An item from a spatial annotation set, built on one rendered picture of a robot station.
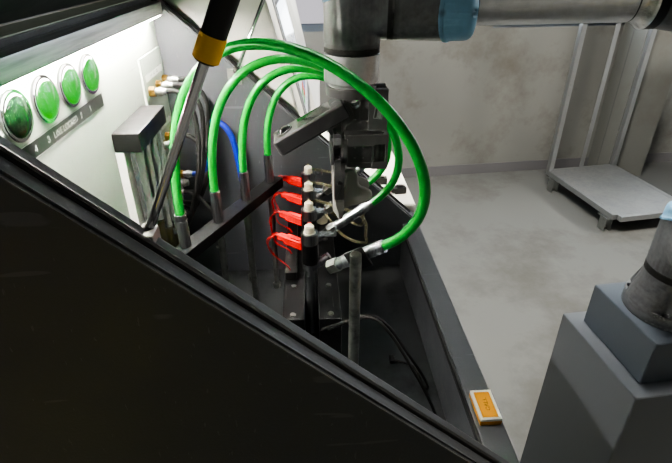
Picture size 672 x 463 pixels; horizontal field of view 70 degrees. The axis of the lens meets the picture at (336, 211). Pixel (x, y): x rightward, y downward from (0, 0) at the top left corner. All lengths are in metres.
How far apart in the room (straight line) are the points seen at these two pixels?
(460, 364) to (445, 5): 0.52
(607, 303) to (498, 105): 2.75
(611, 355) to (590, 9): 0.68
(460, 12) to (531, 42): 3.11
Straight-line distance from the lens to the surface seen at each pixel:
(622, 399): 1.12
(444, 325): 0.87
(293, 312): 0.83
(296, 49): 0.58
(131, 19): 0.81
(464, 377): 0.80
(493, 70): 3.66
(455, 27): 0.65
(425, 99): 3.53
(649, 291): 1.09
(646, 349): 1.08
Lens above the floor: 1.52
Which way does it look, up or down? 29 degrees down
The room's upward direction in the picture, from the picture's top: straight up
